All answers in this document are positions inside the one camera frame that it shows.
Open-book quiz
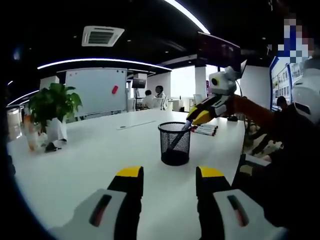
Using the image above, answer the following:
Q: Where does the blue framed wall poster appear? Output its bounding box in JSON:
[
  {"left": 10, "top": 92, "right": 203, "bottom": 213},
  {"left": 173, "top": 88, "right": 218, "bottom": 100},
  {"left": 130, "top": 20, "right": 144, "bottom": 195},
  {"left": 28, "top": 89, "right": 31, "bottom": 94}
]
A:
[{"left": 269, "top": 56, "right": 311, "bottom": 112}]

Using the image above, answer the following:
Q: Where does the small monitor on stand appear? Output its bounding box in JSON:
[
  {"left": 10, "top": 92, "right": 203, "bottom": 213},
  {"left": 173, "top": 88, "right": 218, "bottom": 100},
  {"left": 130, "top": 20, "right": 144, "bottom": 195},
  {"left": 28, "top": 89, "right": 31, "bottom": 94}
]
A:
[{"left": 131, "top": 77, "right": 147, "bottom": 88}]

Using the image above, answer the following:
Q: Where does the person's black shirt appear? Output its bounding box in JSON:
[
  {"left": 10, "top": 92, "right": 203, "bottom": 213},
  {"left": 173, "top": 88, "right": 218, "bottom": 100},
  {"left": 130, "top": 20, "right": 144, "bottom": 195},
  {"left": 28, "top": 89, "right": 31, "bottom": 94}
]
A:
[{"left": 259, "top": 104, "right": 320, "bottom": 233}]

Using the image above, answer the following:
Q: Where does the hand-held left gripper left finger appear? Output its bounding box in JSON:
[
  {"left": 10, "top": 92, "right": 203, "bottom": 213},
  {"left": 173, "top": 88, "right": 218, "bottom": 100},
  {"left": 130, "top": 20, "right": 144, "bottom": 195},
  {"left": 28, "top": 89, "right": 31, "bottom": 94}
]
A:
[{"left": 48, "top": 165, "right": 145, "bottom": 240}]

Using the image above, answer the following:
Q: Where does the large dark hanging screen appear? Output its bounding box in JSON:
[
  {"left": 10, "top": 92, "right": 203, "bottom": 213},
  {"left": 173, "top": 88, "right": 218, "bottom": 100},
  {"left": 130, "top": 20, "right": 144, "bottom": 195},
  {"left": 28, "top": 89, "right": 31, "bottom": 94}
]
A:
[{"left": 197, "top": 31, "right": 242, "bottom": 70}]

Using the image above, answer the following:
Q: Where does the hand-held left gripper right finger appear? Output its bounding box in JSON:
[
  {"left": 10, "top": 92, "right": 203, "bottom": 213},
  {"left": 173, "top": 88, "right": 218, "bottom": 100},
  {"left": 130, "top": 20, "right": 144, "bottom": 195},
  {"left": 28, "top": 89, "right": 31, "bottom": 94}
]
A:
[{"left": 195, "top": 165, "right": 288, "bottom": 240}]

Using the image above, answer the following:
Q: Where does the potted green plant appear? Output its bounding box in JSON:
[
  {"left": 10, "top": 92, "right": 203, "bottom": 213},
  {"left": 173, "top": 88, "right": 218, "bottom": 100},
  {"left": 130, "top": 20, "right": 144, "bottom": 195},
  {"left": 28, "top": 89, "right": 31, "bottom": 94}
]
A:
[{"left": 27, "top": 82, "right": 83, "bottom": 148}]

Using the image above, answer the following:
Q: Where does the grey chair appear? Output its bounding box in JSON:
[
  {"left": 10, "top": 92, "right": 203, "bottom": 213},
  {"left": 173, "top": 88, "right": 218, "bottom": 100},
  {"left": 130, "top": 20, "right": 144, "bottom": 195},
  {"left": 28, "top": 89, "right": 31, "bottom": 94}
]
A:
[{"left": 238, "top": 153, "right": 272, "bottom": 176}]

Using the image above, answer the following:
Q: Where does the white whiteboard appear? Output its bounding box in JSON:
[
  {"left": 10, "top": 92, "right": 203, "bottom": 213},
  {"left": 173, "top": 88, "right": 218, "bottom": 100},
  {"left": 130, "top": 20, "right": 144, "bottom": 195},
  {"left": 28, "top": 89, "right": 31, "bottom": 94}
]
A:
[{"left": 64, "top": 67, "right": 128, "bottom": 117}]

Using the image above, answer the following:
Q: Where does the small black desk item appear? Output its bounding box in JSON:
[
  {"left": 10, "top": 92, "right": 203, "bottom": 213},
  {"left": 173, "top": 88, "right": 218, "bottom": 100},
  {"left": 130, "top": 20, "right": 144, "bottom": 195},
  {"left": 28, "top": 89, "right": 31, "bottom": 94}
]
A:
[{"left": 44, "top": 141, "right": 62, "bottom": 153}]

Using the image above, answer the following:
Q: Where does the clear glass vase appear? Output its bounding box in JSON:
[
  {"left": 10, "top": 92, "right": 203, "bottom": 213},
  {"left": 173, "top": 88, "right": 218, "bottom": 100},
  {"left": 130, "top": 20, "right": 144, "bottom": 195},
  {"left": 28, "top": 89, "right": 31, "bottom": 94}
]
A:
[{"left": 23, "top": 113, "right": 45, "bottom": 152}]

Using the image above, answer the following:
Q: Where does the ceiling air conditioner vent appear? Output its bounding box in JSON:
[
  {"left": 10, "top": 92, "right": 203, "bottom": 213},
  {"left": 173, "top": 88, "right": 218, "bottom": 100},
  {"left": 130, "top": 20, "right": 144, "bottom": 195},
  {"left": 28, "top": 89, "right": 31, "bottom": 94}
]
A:
[{"left": 81, "top": 25, "right": 125, "bottom": 48}]

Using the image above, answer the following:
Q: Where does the white chest device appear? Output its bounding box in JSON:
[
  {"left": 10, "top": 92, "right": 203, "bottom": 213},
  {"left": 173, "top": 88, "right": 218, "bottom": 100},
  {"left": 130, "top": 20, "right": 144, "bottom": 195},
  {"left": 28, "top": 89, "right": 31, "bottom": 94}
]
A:
[{"left": 292, "top": 79, "right": 320, "bottom": 123}]

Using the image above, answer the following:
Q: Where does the black mesh pen holder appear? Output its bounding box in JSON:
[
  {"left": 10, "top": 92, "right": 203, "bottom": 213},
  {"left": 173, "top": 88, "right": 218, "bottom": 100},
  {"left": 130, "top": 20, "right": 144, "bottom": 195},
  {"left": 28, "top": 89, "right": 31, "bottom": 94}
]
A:
[{"left": 157, "top": 121, "right": 192, "bottom": 166}]

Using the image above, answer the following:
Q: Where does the person's right hand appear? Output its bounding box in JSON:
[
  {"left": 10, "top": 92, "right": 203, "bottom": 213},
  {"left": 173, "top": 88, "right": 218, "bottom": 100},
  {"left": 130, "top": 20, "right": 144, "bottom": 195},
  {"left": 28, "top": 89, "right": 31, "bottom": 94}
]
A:
[{"left": 224, "top": 95, "right": 242, "bottom": 118}]

